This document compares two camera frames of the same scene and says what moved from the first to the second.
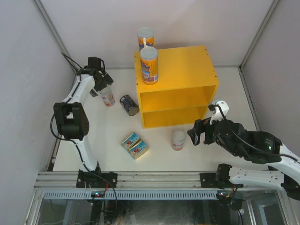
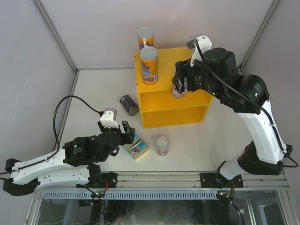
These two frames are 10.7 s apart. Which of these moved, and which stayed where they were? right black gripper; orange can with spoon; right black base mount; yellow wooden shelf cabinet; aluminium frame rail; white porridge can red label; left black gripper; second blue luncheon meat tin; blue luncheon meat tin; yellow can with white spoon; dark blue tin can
Moved: left black gripper; white porridge can red label; right black gripper
Stayed: second blue luncheon meat tin; orange can with spoon; yellow can with white spoon; right black base mount; blue luncheon meat tin; aluminium frame rail; yellow wooden shelf cabinet; dark blue tin can
